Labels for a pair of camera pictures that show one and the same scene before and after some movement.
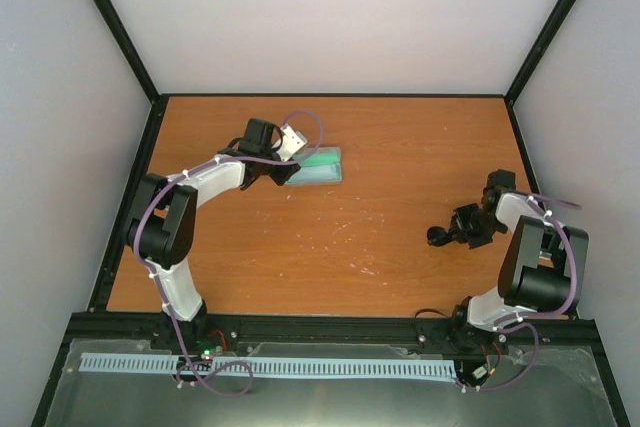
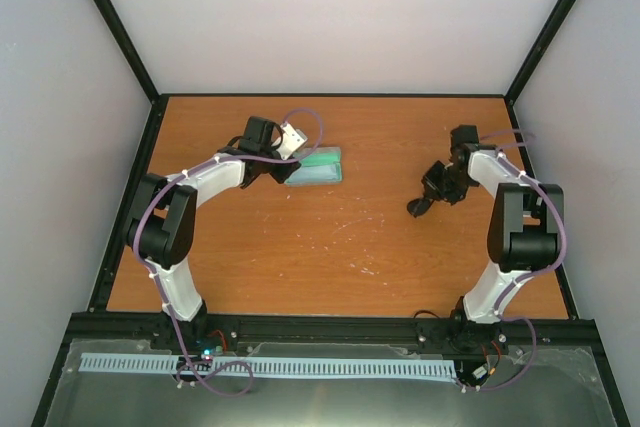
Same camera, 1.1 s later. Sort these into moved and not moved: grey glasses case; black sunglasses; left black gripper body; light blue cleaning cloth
Moved: black sunglasses
Not moved: grey glasses case; light blue cleaning cloth; left black gripper body
